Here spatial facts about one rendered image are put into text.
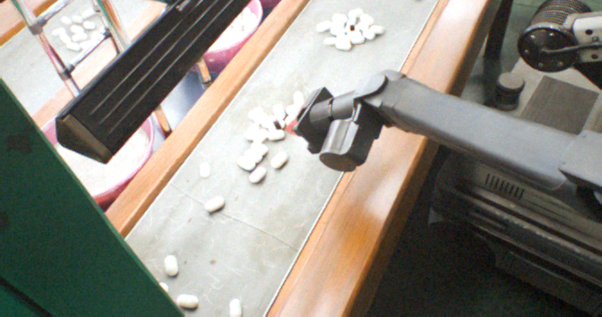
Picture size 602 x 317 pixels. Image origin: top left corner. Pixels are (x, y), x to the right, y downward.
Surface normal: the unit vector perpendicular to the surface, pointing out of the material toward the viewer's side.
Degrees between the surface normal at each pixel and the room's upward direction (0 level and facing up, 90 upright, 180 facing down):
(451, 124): 42
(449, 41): 0
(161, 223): 0
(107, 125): 58
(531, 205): 90
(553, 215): 90
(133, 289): 90
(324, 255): 0
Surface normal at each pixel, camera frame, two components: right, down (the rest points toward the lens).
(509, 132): -0.68, -0.56
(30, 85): -0.11, -0.62
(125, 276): 0.89, 0.30
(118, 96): 0.69, -0.08
